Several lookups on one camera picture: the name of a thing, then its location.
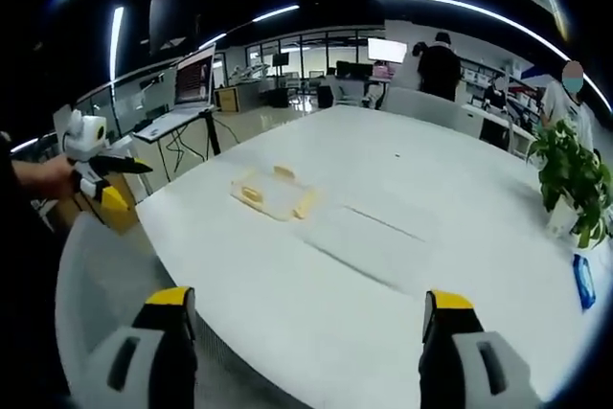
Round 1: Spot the person's left hand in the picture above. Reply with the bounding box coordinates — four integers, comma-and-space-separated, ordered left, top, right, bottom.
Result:
16, 156, 80, 200

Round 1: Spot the open laptop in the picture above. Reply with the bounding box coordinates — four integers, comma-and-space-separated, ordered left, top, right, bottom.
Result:
172, 42, 217, 107

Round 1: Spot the white mesh chair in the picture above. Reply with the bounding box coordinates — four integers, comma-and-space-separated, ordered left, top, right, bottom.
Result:
54, 211, 202, 409

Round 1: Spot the bright monitor screen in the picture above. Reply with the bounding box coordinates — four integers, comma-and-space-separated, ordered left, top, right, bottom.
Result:
367, 37, 409, 65

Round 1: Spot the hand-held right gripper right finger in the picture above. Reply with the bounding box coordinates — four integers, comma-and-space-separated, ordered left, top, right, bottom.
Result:
418, 288, 545, 409

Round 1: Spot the brown cardboard box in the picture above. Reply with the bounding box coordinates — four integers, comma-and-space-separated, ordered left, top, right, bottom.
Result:
56, 170, 141, 237

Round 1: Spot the yellow cabinet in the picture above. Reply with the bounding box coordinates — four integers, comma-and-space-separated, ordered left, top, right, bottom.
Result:
213, 86, 241, 114

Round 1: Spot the green potted plant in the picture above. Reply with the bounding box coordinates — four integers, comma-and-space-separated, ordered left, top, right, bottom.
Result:
525, 118, 613, 250

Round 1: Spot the blue tissue packet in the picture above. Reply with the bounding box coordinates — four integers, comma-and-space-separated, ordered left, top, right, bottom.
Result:
571, 254, 599, 313

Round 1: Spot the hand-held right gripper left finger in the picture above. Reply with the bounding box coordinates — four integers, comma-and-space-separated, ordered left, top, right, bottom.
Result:
79, 285, 199, 409

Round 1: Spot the long ceiling light strip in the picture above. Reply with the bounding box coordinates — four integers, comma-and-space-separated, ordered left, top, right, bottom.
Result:
367, 0, 613, 116

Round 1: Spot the short ceiling light strip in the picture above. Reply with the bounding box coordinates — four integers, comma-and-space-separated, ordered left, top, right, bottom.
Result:
250, 4, 301, 24

